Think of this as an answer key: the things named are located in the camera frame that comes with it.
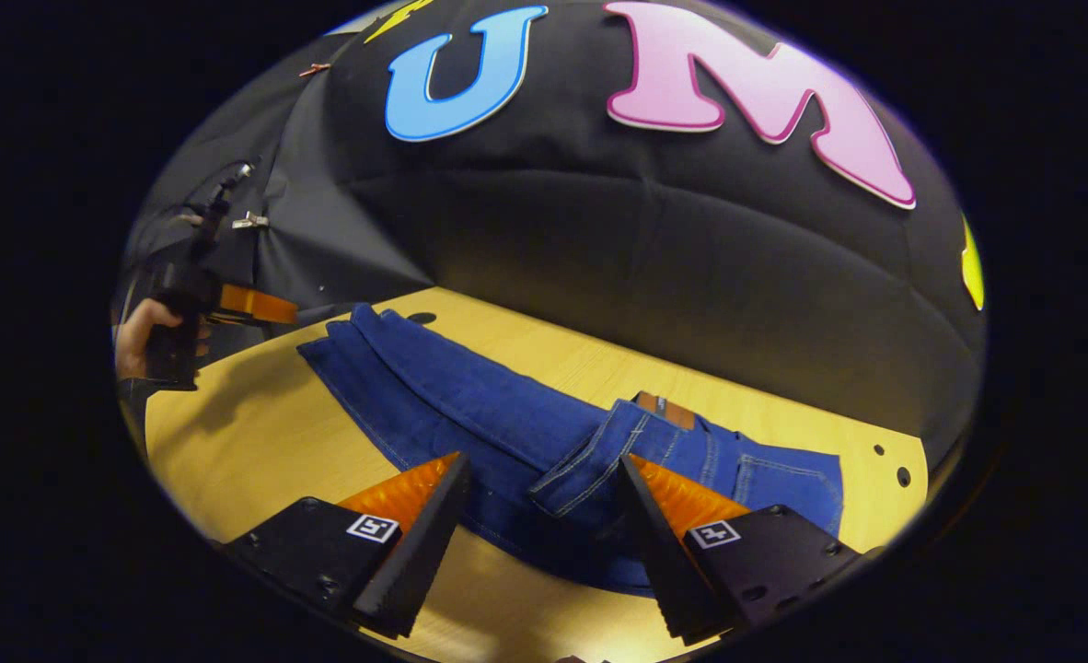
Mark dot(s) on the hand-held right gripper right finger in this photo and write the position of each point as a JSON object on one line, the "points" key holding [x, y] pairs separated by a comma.
{"points": [[654, 552]]}

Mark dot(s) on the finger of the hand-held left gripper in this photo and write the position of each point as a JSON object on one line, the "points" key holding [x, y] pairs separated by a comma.
{"points": [[254, 306]]}

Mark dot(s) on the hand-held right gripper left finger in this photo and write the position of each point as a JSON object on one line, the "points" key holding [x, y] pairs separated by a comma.
{"points": [[429, 543]]}

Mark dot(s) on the blue jeans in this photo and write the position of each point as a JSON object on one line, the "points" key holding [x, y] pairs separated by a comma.
{"points": [[470, 405]]}

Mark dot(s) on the silver binder clip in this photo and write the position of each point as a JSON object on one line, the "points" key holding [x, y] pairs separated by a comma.
{"points": [[249, 221]]}

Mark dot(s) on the copper cloth clip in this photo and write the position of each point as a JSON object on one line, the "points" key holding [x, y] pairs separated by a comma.
{"points": [[314, 68]]}

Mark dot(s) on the black backdrop cloth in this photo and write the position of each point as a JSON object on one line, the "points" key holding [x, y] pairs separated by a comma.
{"points": [[654, 239]]}

